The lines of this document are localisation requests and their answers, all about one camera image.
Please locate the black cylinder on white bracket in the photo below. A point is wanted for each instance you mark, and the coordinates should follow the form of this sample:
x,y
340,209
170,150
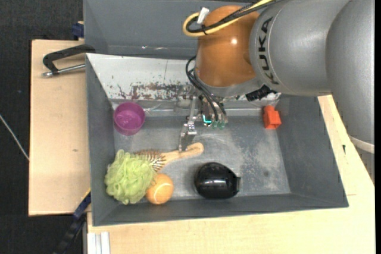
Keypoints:
x,y
262,93

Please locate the wooden hairbrush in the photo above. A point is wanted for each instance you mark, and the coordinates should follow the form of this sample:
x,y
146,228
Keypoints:
x,y
178,154

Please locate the orange plastic block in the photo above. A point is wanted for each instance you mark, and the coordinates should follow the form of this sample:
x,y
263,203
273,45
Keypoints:
x,y
271,119

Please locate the grey metal bin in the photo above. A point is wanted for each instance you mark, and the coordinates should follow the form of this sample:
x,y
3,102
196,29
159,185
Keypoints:
x,y
253,157

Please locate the purple plastic cup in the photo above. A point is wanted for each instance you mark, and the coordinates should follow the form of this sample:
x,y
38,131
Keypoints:
x,y
128,119

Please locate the black oval device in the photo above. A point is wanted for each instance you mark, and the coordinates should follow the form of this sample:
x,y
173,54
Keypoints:
x,y
215,181

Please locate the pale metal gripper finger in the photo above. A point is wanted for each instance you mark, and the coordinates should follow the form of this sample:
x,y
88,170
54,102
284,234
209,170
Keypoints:
x,y
184,98
186,136

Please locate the orange tennis ball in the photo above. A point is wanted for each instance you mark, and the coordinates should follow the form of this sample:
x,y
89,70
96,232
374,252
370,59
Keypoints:
x,y
160,189

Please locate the pale brown flat board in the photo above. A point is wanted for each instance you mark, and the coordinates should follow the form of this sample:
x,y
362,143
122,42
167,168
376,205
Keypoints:
x,y
53,128

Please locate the green bath loofah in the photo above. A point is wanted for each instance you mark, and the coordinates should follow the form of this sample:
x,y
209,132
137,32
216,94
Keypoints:
x,y
128,177

